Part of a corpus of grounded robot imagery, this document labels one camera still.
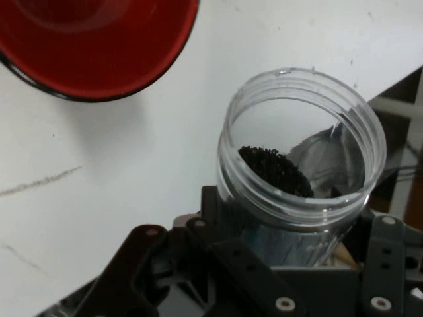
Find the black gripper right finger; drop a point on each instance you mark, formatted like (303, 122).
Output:
(393, 270)

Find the red bowl with black rim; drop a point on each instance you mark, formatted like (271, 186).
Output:
(82, 49)

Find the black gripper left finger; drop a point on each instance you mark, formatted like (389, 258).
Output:
(115, 280)

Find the clear jar with black seeds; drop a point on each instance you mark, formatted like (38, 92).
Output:
(281, 165)

